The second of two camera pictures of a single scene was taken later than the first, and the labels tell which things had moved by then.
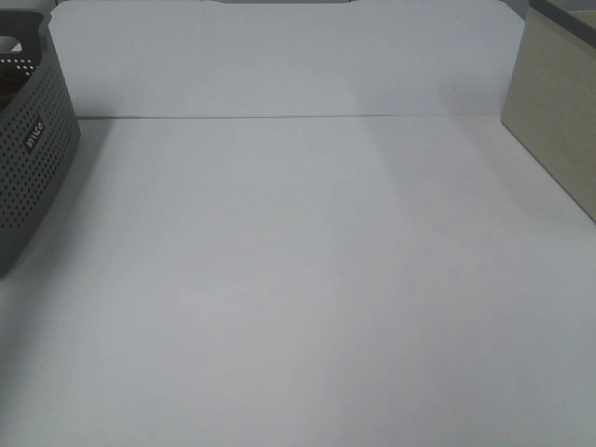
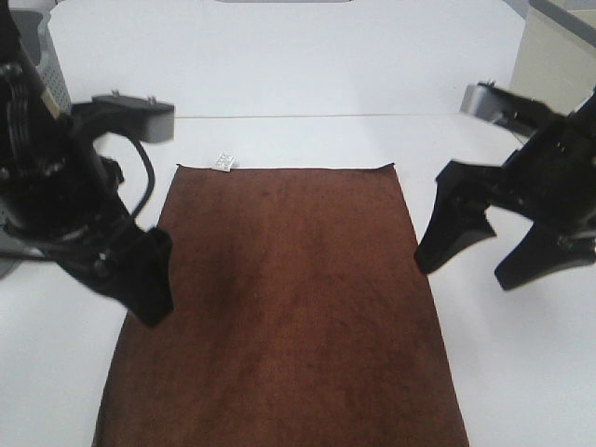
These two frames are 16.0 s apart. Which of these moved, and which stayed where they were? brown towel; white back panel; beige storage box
Moved: brown towel
Stayed: beige storage box; white back panel
